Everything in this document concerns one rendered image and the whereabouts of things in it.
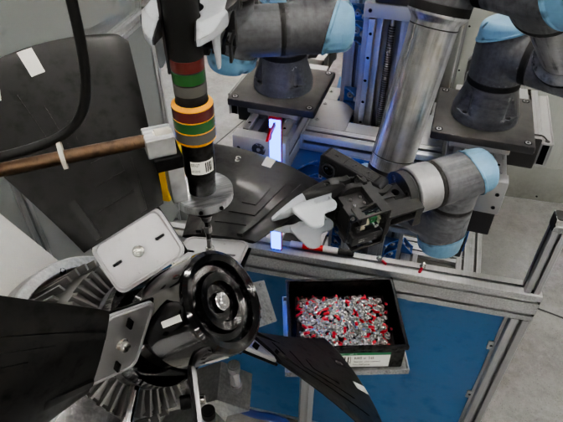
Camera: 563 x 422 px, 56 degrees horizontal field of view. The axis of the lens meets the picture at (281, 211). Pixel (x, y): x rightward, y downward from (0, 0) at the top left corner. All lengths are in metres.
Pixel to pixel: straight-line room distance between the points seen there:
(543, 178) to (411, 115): 1.96
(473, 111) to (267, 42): 0.62
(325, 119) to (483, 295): 0.60
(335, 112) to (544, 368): 1.26
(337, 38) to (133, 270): 0.44
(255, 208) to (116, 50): 0.28
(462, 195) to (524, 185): 1.98
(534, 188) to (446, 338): 1.62
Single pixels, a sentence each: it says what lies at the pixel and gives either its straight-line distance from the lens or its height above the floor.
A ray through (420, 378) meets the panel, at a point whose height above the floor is 0.47.
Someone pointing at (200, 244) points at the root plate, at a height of 1.19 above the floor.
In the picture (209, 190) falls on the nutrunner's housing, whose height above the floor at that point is 1.31.
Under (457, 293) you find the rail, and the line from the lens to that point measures 1.18.
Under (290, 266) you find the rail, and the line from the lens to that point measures 1.18.
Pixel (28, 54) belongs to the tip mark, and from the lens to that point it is 0.68.
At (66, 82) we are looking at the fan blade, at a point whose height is 1.40.
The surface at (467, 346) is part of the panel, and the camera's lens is 1.34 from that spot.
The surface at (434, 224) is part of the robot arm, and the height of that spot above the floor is 1.10.
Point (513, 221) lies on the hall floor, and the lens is 2.74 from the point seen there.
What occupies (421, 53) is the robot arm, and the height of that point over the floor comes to 1.33.
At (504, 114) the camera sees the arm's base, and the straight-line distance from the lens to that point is 1.28.
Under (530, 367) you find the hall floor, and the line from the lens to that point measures 2.19.
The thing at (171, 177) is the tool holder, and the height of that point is 1.34.
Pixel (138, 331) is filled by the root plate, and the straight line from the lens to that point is 0.59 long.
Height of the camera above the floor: 1.68
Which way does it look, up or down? 41 degrees down
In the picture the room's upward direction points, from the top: straight up
